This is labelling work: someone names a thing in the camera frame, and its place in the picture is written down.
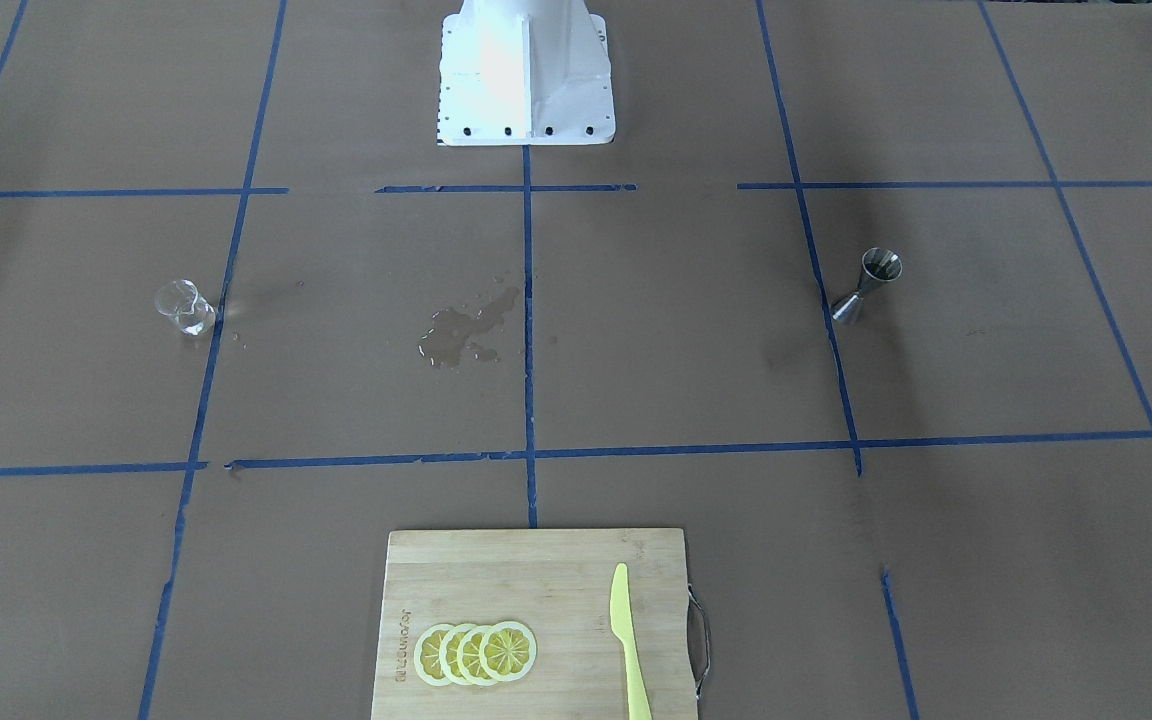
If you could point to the steel double jigger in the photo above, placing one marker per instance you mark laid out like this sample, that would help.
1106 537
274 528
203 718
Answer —
879 267

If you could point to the clear glass cup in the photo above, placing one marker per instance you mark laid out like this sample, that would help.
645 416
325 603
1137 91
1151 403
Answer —
184 307

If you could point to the bamboo cutting board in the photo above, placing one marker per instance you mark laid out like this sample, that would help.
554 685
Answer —
556 581

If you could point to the yellow plastic knife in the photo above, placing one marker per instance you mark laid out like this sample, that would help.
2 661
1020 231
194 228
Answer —
622 626

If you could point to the front lemon slice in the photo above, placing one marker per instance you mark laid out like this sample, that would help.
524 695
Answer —
508 651

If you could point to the lemon slice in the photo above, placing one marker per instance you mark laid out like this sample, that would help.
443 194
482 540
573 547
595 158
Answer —
508 651
428 660
470 666
449 653

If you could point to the rear lemon slice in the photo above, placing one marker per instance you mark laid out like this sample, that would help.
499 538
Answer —
428 660

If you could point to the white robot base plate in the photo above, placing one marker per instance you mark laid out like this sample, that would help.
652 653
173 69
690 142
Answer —
525 73

